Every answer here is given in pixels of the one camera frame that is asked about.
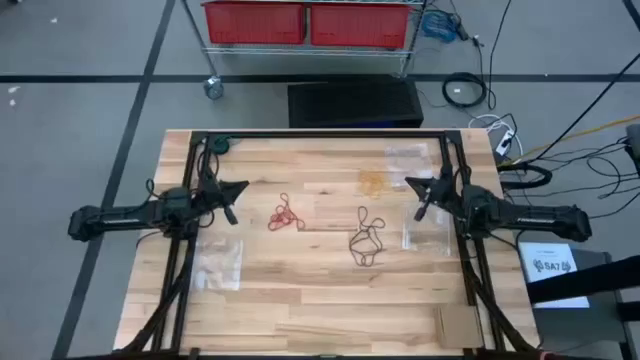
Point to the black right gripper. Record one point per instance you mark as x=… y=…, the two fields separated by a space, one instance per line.
x=445 y=192

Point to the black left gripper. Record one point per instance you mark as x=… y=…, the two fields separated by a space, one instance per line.
x=210 y=195

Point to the clear plastic zip bag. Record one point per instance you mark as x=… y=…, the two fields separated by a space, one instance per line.
x=407 y=160
x=217 y=265
x=430 y=235

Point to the yellow rubber band bunch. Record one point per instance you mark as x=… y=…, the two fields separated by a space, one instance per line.
x=371 y=184

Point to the red rubber band bunch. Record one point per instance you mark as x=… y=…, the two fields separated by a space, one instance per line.
x=281 y=218

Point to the black rubber band bunch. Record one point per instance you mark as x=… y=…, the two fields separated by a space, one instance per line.
x=367 y=231

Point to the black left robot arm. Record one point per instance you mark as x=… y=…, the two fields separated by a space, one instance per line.
x=120 y=220

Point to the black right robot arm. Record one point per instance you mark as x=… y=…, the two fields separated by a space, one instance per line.
x=530 y=217

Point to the green tape roll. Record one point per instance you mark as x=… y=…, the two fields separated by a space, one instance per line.
x=219 y=145

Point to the white power strip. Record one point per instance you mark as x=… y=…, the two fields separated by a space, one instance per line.
x=504 y=144

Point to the black perforated computer case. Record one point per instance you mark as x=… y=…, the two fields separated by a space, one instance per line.
x=355 y=102

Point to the brown cardboard box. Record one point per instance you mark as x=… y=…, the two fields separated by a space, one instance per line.
x=457 y=327

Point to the white paper sign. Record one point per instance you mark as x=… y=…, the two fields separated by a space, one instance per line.
x=552 y=275

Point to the red plastic bin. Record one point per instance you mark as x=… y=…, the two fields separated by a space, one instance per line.
x=360 y=25
x=255 y=22

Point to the black beam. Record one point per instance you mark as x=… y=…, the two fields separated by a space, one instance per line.
x=590 y=280

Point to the grey side table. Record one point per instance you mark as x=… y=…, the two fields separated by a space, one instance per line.
x=575 y=330

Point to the grey box device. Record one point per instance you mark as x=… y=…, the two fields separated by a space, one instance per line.
x=634 y=145

